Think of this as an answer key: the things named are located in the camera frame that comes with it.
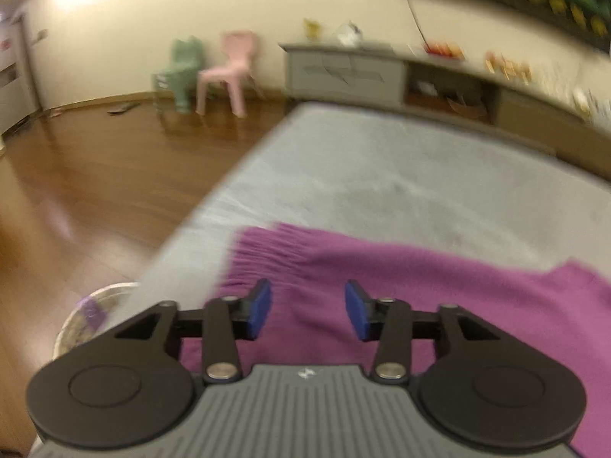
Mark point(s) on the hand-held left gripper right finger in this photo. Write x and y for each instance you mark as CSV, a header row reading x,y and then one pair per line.
x,y
355,310

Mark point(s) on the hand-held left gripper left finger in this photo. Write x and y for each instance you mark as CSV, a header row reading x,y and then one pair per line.
x,y
260,307

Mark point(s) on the purple knit garment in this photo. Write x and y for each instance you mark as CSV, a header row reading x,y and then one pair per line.
x,y
429,286

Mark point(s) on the round patterned basket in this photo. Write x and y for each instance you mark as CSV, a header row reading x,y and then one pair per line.
x,y
86,315

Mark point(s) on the long grey sideboard cabinet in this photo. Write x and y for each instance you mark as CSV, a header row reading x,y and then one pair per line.
x,y
343,74

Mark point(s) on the dark flat floor item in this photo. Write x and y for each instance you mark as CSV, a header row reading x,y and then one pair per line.
x,y
123,108

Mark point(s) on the pink plastic chair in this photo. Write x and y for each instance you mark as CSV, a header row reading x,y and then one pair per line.
x,y
234,64

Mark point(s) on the green plastic chair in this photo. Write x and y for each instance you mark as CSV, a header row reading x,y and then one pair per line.
x,y
184,69

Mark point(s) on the plate of orange fruit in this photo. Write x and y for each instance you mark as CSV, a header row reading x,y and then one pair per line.
x,y
444,50

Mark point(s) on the white crumpled bag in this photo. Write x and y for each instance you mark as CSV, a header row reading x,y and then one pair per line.
x,y
348,34

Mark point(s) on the yellow glass item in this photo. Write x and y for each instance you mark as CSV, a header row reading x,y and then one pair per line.
x,y
313,28

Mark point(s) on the yellow snack packets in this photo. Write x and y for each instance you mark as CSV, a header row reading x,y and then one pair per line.
x,y
508,67

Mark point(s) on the white door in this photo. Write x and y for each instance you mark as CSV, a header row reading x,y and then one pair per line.
x,y
14,86

